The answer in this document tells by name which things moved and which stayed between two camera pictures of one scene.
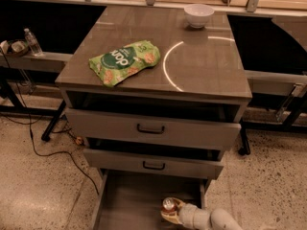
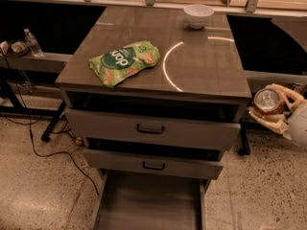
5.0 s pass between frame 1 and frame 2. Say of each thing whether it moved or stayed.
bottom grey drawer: stayed
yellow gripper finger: moved
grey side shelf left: stayed
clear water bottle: stayed
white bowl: stayed
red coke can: moved
